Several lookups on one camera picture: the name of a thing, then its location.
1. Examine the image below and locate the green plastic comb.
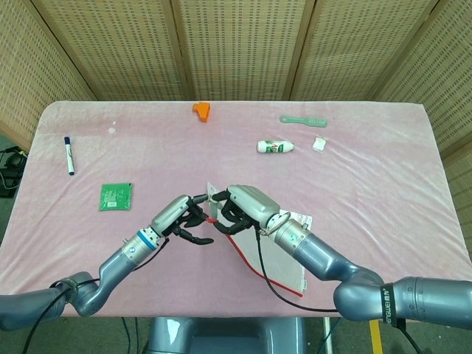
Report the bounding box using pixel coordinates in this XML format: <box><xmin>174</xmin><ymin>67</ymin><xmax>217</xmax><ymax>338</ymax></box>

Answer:
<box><xmin>279</xmin><ymin>114</ymin><xmax>328</xmax><ymax>129</ymax></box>

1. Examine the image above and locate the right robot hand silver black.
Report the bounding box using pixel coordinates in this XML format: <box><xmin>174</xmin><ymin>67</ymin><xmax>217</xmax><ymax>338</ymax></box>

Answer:
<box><xmin>209</xmin><ymin>184</ymin><xmax>281</xmax><ymax>236</ymax></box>

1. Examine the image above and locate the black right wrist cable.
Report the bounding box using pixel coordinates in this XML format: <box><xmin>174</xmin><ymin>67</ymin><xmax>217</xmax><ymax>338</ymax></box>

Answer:
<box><xmin>253</xmin><ymin>227</ymin><xmax>422</xmax><ymax>354</ymax></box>

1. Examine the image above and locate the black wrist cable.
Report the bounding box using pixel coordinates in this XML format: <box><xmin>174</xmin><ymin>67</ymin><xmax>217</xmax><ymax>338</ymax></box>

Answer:
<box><xmin>21</xmin><ymin>237</ymin><xmax>171</xmax><ymax>354</ymax></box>
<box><xmin>253</xmin><ymin>227</ymin><xmax>422</xmax><ymax>354</ymax></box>

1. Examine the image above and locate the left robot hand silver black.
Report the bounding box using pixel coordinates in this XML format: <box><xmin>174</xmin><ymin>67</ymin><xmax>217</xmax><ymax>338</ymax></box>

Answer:
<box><xmin>150</xmin><ymin>194</ymin><xmax>215</xmax><ymax>246</ymax></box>

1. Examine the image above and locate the blue white marker pen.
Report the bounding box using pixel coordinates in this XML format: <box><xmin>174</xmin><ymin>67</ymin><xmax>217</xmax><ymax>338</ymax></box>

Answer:
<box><xmin>63</xmin><ymin>136</ymin><xmax>77</xmax><ymax>176</ymax></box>

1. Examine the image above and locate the pink tablecloth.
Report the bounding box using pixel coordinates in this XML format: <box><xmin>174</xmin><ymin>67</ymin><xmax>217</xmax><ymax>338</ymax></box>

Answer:
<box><xmin>0</xmin><ymin>100</ymin><xmax>467</xmax><ymax>319</ymax></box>

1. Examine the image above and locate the black floor equipment with cables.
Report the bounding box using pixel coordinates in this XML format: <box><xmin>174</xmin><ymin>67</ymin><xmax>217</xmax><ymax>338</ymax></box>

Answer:
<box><xmin>0</xmin><ymin>146</ymin><xmax>29</xmax><ymax>199</ymax></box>

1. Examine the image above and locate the woven bamboo folding screen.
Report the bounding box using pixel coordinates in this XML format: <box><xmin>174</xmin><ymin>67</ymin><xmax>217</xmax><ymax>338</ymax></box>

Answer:
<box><xmin>0</xmin><ymin>0</ymin><xmax>472</xmax><ymax>222</ymax></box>

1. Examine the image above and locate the orange plastic block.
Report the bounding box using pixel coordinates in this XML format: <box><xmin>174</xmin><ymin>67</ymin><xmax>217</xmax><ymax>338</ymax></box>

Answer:
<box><xmin>192</xmin><ymin>102</ymin><xmax>212</xmax><ymax>124</ymax></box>

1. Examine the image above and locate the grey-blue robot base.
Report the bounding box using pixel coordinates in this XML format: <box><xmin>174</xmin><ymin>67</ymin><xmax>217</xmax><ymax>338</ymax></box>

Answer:
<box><xmin>146</xmin><ymin>316</ymin><xmax>308</xmax><ymax>354</ymax></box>

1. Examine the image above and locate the metal table leg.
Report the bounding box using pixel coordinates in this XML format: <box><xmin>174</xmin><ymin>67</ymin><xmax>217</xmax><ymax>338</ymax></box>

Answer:
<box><xmin>322</xmin><ymin>317</ymin><xmax>333</xmax><ymax>354</ymax></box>

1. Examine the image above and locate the silver mesh zipper pouch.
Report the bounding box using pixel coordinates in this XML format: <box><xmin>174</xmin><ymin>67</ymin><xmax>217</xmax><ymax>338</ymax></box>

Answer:
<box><xmin>205</xmin><ymin>180</ymin><xmax>315</xmax><ymax>298</ymax></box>

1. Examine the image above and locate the white green small bottle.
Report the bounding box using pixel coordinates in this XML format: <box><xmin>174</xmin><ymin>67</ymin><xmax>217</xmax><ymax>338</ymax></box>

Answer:
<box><xmin>257</xmin><ymin>139</ymin><xmax>295</xmax><ymax>155</ymax></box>

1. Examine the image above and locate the green foil packet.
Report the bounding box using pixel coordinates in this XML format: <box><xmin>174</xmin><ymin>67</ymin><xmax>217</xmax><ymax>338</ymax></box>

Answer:
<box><xmin>98</xmin><ymin>182</ymin><xmax>135</xmax><ymax>212</ymax></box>

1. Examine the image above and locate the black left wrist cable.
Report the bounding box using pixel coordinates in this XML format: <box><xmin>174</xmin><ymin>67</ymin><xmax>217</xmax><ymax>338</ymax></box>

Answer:
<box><xmin>21</xmin><ymin>237</ymin><xmax>171</xmax><ymax>354</ymax></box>

